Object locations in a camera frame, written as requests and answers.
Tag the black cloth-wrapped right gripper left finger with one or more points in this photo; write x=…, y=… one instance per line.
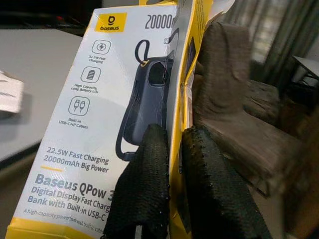
x=145, y=179

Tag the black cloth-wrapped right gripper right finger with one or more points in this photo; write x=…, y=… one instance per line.
x=214, y=189

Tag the white yellow power bank box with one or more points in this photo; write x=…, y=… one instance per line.
x=82, y=119

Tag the brown fabric armchair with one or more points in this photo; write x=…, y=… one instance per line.
x=239, y=112

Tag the dark side table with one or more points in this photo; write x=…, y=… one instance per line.
x=305, y=69

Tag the grey green curtain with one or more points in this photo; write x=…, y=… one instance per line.
x=271, y=27

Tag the black monitor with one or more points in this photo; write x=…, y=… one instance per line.
x=45, y=12

